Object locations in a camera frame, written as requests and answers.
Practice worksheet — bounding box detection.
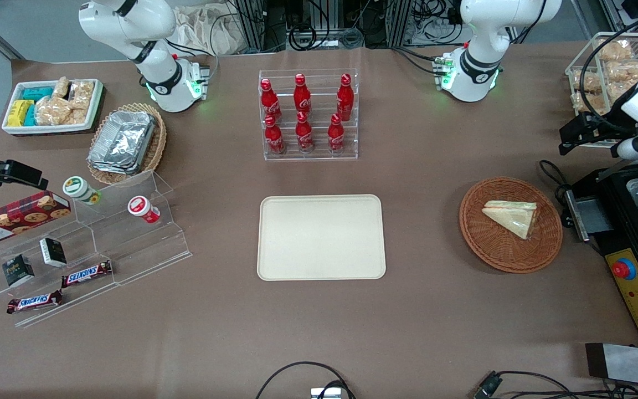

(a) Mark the red emergency stop button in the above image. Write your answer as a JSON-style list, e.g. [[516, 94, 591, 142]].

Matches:
[[611, 257, 637, 283]]

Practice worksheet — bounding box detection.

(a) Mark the clear acrylic bottle rack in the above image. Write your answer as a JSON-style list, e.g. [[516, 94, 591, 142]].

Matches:
[[258, 68, 360, 162]]

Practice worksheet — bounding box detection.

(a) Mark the oval tan wicker basket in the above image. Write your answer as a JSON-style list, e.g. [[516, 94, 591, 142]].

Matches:
[[86, 102, 168, 187]]

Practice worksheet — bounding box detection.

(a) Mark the clear acrylic stepped shelf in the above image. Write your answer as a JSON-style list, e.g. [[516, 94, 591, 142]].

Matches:
[[0, 171, 193, 329]]

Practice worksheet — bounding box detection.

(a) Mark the beige cloth bag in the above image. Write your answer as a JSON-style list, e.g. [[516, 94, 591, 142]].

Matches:
[[172, 4, 245, 57]]

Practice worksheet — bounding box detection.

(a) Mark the triangular sandwich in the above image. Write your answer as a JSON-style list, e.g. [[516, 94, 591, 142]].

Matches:
[[482, 200, 538, 241]]

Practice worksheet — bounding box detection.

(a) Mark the Snickers chocolate bar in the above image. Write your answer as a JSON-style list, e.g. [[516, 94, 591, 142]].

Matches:
[[7, 290, 64, 315], [61, 260, 114, 289]]

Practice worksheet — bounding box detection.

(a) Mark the green lid yogurt cup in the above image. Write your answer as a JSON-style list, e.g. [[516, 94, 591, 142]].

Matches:
[[63, 176, 101, 206]]

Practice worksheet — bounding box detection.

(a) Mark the grey metal panel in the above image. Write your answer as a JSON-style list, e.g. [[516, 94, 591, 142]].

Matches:
[[585, 342, 638, 389]]

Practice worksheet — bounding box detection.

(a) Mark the black connector with cable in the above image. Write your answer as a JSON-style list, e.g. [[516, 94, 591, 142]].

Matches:
[[472, 370, 638, 399]]

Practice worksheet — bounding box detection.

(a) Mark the yellow snack packet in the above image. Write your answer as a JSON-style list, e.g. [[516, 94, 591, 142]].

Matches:
[[7, 100, 35, 127]]

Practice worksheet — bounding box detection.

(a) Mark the red Walkers cookie box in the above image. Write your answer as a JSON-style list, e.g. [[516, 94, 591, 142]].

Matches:
[[0, 191, 72, 248]]

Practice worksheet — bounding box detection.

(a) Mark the black machine power cable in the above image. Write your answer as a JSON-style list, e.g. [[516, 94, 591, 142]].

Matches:
[[538, 159, 575, 226]]

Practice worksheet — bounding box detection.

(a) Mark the round brown wicker basket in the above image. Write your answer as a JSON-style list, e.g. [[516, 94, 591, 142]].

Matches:
[[459, 176, 564, 274]]

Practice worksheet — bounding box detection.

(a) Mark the beige plastic tray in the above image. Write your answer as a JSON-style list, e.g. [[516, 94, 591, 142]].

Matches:
[[257, 194, 387, 282]]

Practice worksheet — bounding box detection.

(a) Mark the aluminium frame profile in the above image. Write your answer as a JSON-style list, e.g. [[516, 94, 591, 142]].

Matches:
[[385, 0, 414, 48], [235, 0, 276, 54]]

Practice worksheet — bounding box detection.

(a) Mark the white rectangular snack bin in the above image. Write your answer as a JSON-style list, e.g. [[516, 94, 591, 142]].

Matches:
[[2, 79, 105, 136]]

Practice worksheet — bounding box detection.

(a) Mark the aluminium foil tray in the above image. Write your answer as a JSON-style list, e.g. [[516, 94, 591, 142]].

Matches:
[[89, 110, 157, 170]]

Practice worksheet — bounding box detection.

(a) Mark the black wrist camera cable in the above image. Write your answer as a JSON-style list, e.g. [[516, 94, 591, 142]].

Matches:
[[578, 8, 638, 134]]

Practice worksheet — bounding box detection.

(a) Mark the red Coca-Cola bottle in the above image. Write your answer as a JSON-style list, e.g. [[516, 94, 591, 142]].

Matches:
[[327, 114, 346, 154], [295, 111, 315, 154], [336, 74, 355, 122], [264, 115, 286, 155], [294, 74, 312, 117], [260, 78, 282, 123]]

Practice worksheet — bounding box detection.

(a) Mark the small black gold box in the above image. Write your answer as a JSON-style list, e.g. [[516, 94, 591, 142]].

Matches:
[[2, 254, 35, 288]]

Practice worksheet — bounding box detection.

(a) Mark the small black white box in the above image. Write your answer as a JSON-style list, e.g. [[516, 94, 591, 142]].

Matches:
[[39, 237, 68, 268]]

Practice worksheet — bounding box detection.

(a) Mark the clear bag of fried snacks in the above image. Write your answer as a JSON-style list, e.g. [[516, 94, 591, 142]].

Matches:
[[572, 71, 603, 93], [607, 79, 638, 101], [598, 40, 634, 62], [606, 61, 638, 83], [573, 91, 619, 115]]

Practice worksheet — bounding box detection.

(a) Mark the black looped cable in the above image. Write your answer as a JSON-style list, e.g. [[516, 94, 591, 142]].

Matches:
[[255, 361, 356, 399]]

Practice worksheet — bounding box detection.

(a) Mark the red lid yogurt cup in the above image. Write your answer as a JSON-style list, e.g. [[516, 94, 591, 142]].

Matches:
[[127, 196, 161, 224]]

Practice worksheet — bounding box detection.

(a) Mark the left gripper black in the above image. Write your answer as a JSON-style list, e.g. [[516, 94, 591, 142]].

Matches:
[[558, 112, 638, 157]]

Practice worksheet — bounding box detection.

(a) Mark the white wire basket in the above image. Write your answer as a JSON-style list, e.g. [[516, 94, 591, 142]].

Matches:
[[565, 32, 638, 149]]

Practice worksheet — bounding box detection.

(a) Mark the black tray sealing machine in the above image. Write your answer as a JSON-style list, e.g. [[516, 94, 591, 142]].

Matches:
[[563, 160, 638, 351]]

